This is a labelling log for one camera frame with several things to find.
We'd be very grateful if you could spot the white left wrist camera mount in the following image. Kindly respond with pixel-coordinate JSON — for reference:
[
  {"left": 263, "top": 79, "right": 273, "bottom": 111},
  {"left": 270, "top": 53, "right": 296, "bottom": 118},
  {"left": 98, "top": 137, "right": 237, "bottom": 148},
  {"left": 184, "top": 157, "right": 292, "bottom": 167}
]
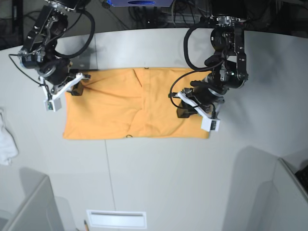
[{"left": 168, "top": 91, "right": 223, "bottom": 132}]

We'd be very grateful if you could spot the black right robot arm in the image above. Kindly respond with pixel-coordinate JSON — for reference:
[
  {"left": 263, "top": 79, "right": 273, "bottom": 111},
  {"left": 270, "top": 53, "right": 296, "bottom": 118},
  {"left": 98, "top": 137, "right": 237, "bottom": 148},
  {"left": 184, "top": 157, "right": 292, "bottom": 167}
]
[{"left": 15, "top": 0, "right": 95, "bottom": 100}]

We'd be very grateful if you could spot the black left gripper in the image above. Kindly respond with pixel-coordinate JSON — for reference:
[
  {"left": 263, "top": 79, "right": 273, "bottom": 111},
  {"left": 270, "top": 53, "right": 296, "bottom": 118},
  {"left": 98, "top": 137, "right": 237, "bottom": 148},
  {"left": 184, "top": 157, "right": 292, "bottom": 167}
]
[{"left": 177, "top": 74, "right": 226, "bottom": 118}]

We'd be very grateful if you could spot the grey left partition panel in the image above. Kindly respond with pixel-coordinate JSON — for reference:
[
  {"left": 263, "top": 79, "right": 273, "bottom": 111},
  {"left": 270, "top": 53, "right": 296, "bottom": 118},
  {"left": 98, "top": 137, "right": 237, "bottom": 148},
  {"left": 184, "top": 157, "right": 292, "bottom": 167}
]
[{"left": 0, "top": 174, "right": 64, "bottom": 231}]

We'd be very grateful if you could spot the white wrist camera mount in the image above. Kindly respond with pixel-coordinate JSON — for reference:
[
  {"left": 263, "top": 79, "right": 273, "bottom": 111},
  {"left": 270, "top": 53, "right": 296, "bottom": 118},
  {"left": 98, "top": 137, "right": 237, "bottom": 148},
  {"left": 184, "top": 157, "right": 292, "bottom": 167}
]
[
  {"left": 39, "top": 72, "right": 91, "bottom": 112},
  {"left": 168, "top": 91, "right": 223, "bottom": 132}
]

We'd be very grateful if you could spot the grey right partition panel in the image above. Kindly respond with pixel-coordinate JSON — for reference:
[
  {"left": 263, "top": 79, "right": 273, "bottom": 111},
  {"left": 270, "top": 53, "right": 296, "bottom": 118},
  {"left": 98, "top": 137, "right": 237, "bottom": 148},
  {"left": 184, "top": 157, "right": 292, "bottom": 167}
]
[{"left": 270, "top": 158, "right": 308, "bottom": 231}]

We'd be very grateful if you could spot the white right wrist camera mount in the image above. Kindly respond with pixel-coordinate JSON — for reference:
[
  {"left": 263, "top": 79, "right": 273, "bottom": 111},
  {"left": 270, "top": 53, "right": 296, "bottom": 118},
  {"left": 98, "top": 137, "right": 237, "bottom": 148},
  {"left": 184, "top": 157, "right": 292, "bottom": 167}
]
[{"left": 39, "top": 72, "right": 91, "bottom": 112}]

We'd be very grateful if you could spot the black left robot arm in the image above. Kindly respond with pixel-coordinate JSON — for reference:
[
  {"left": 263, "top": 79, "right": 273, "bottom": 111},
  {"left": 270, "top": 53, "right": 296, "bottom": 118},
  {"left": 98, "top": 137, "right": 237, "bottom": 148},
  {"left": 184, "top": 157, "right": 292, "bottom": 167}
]
[{"left": 176, "top": 0, "right": 248, "bottom": 118}]

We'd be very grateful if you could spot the yellow T-shirt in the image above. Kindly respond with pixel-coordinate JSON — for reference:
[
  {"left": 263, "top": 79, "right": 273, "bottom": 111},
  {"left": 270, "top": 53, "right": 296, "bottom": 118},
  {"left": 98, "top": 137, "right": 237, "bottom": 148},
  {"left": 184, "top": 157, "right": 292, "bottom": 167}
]
[{"left": 63, "top": 68, "right": 209, "bottom": 140}]

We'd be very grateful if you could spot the pencil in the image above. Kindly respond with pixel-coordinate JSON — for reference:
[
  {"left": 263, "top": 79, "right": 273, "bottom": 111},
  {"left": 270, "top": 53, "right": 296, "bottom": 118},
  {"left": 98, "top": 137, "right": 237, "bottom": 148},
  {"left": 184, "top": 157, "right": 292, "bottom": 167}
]
[{"left": 84, "top": 220, "right": 90, "bottom": 231}]

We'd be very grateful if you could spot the black keyboard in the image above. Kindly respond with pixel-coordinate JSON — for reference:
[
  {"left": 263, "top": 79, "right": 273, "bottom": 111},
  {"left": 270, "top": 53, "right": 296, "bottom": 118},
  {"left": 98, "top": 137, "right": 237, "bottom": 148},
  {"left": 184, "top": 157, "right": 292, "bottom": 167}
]
[{"left": 295, "top": 166, "right": 308, "bottom": 192}]

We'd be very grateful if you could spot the white crumpled cloth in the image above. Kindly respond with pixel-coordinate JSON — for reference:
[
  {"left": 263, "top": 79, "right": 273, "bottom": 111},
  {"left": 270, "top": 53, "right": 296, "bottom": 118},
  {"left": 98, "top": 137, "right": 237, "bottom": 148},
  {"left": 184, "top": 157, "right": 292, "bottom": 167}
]
[{"left": 0, "top": 108, "right": 19, "bottom": 166}]

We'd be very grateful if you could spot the grey partition panel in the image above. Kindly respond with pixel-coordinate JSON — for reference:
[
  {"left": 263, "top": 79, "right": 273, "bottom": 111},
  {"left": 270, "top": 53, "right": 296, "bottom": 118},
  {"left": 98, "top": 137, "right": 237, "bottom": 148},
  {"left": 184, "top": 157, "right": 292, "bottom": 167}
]
[
  {"left": 0, "top": 174, "right": 64, "bottom": 231},
  {"left": 270, "top": 158, "right": 308, "bottom": 231}
]

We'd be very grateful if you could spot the blue grey device box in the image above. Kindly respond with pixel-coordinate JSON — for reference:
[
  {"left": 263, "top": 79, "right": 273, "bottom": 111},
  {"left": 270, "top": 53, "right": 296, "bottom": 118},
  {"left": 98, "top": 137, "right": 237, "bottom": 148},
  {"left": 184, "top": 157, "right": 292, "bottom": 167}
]
[{"left": 106, "top": 0, "right": 173, "bottom": 7}]

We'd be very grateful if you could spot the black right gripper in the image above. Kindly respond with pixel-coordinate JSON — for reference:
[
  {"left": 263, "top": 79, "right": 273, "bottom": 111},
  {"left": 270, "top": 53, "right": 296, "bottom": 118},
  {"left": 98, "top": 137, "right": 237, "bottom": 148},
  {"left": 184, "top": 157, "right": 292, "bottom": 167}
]
[{"left": 38, "top": 59, "right": 84, "bottom": 96}]

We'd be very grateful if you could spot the power strip with plugs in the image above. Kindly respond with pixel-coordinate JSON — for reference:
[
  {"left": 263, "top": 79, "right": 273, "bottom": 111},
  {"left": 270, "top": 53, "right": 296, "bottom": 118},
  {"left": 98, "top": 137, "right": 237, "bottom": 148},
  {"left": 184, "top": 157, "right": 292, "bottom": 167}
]
[{"left": 164, "top": 13, "right": 202, "bottom": 25}]

